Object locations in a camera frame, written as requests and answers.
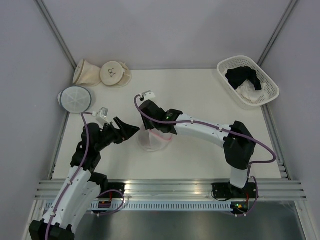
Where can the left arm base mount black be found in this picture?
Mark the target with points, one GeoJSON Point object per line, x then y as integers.
{"type": "Point", "coordinates": [114, 190]}

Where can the aluminium frame post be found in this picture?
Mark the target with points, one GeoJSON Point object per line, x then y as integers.
{"type": "Point", "coordinates": [278, 30]}
{"type": "Point", "coordinates": [55, 31]}

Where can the white slotted cable duct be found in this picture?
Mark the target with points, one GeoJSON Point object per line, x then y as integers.
{"type": "Point", "coordinates": [130, 205]}

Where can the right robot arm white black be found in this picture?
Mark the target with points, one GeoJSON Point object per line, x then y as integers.
{"type": "Point", "coordinates": [235, 139]}

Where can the beige laundry bag bra logo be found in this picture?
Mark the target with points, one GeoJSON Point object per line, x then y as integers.
{"type": "Point", "coordinates": [115, 74]}

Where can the left aluminium frame post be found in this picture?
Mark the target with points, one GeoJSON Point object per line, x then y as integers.
{"type": "Point", "coordinates": [55, 31]}

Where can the beige laundry bag left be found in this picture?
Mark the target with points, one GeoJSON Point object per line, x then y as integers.
{"type": "Point", "coordinates": [86, 74]}

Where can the white garment in basket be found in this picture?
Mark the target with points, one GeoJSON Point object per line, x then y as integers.
{"type": "Point", "coordinates": [248, 91]}

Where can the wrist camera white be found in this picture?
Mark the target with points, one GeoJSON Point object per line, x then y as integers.
{"type": "Point", "coordinates": [147, 95]}
{"type": "Point", "coordinates": [101, 116]}

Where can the pink-trimmed mesh laundry bag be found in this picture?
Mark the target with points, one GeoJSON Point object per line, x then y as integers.
{"type": "Point", "coordinates": [152, 140]}

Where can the right aluminium frame post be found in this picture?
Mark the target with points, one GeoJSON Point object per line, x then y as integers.
{"type": "Point", "coordinates": [278, 30]}

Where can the white perforated plastic basket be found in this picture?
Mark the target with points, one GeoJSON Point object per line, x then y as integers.
{"type": "Point", "coordinates": [239, 61]}

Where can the grey-trimmed mesh laundry bag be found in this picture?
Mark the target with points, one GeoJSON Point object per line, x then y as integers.
{"type": "Point", "coordinates": [75, 99]}

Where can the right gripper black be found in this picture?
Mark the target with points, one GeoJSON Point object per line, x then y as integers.
{"type": "Point", "coordinates": [147, 125]}

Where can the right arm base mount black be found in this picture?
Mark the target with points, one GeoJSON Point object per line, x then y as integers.
{"type": "Point", "coordinates": [224, 191]}

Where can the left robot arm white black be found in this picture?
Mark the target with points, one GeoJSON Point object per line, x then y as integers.
{"type": "Point", "coordinates": [83, 184]}

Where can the black garment in basket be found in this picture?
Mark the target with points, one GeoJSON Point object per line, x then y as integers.
{"type": "Point", "coordinates": [237, 76]}

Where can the aluminium mounting rail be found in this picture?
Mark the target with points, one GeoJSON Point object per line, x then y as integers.
{"type": "Point", "coordinates": [200, 189]}

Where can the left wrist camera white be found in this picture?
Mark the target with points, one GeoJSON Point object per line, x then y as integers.
{"type": "Point", "coordinates": [101, 116]}

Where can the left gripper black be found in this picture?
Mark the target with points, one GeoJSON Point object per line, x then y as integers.
{"type": "Point", "coordinates": [125, 132]}

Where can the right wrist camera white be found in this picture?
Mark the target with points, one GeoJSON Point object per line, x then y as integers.
{"type": "Point", "coordinates": [147, 95]}

